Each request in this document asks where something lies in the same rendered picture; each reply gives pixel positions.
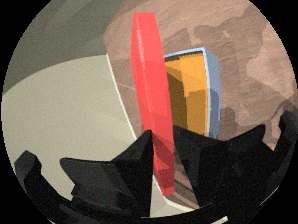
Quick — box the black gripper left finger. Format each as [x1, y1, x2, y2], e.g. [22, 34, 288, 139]
[60, 129, 154, 217]

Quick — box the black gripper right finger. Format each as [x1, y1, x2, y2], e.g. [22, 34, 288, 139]
[172, 124, 266, 208]

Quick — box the red lid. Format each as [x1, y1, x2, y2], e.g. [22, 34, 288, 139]
[130, 12, 174, 197]

